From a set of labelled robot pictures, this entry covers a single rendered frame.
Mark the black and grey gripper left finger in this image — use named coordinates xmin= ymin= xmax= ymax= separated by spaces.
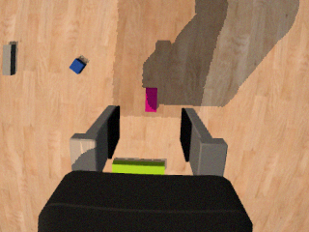
xmin=70 ymin=105 xmax=120 ymax=172

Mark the small blue cube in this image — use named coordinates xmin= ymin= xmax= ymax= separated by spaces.
xmin=70 ymin=58 xmax=86 ymax=74

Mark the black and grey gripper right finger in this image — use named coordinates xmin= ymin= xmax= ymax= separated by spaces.
xmin=180 ymin=108 xmax=228 ymax=177

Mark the short magenta rod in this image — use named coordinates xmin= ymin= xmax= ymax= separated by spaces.
xmin=145 ymin=88 xmax=157 ymax=112

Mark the lime green rod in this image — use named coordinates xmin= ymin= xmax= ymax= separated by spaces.
xmin=112 ymin=160 xmax=165 ymax=174

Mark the grey rod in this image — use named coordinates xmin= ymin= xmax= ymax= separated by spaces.
xmin=2 ymin=44 xmax=16 ymax=75

